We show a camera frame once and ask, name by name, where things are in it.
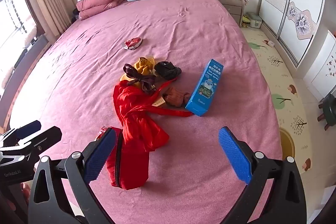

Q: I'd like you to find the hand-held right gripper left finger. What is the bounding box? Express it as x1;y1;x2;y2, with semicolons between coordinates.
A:
28;127;117;224

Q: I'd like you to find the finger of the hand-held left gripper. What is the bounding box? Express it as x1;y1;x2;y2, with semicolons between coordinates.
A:
0;126;63;161
0;120;42;143

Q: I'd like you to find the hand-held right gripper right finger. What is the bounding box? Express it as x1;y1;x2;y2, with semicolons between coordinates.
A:
218;126;308;224

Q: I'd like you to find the red cloth bag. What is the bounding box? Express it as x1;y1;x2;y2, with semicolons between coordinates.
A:
105;80;195;190

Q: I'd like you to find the small red wrapper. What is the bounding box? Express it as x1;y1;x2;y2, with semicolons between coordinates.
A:
95;126;108;142

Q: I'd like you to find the blue carton box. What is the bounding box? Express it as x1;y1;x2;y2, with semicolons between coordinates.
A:
185;58;225;118

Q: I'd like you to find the brown sock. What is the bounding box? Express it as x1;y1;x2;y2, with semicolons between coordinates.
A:
162;87;191;108

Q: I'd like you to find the mustard yellow cloth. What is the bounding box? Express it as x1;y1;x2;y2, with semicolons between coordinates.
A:
119;57;155;83

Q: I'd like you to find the tree print play mat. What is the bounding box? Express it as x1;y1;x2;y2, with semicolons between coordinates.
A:
240;27;313;172

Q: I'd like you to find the window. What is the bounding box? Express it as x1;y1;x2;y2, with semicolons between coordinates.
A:
0;0;40;98

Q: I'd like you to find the dark green round stool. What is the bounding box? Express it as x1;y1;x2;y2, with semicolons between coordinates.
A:
316;94;336;131

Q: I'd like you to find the black sock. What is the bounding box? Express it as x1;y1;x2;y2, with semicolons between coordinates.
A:
154;62;182;80

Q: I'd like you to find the red snack wrapper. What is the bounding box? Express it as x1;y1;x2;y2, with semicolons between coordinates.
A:
124;37;143;50

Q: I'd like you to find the white cabinet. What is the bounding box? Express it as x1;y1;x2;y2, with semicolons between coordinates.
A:
310;30;336;101

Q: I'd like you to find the white green storage box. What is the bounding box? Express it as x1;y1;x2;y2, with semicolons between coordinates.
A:
243;12;263;29

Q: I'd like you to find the folded pink quilt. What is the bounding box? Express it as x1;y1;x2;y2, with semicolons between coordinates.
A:
76;0;129;21

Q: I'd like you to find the grey nightstand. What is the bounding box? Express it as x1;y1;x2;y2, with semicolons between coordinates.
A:
219;0;246;28

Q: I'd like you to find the white floral sliding wardrobe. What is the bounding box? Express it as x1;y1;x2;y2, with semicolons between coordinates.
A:
259;0;327;67

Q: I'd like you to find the dark brown strap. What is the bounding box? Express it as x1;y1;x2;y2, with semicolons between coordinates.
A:
123;63;158;94

